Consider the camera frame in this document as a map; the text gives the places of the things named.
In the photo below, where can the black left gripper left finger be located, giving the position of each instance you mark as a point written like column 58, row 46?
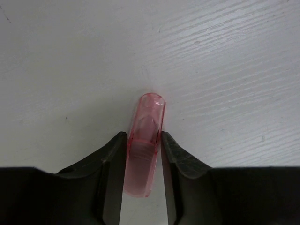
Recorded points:
column 88, row 192

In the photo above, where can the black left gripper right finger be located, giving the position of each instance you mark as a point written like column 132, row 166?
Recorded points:
column 197, row 194

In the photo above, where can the pink translucent eraser case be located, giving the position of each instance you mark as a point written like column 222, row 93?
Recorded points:
column 143, row 145

